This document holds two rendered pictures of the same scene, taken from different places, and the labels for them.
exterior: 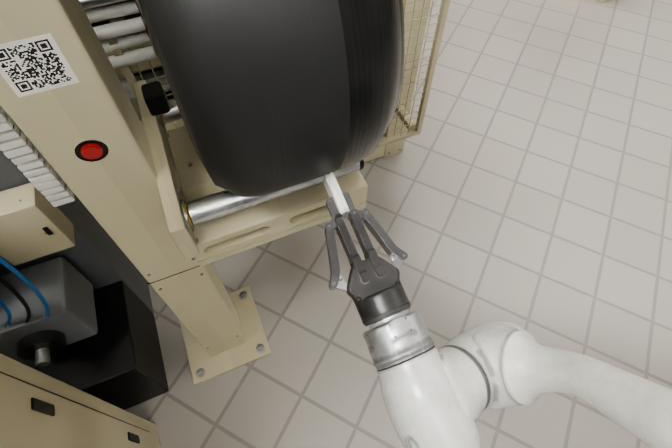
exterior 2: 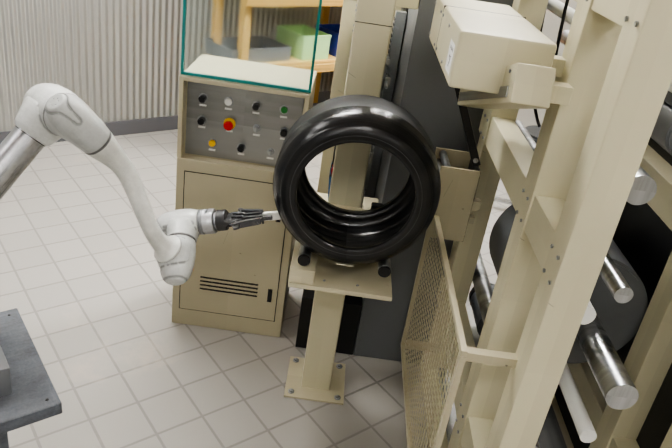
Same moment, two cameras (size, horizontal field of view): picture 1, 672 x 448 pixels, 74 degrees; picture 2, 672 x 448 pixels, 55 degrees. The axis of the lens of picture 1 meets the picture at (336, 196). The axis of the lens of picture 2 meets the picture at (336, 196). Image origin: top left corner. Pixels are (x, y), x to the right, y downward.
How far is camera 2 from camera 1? 2.28 m
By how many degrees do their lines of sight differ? 81
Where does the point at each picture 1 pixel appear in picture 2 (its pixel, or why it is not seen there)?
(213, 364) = (297, 367)
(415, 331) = (205, 213)
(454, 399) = (177, 216)
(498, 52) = not seen: outside the picture
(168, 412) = (283, 343)
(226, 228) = not seen: hidden behind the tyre
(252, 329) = (307, 392)
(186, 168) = not seen: hidden behind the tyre
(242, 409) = (259, 371)
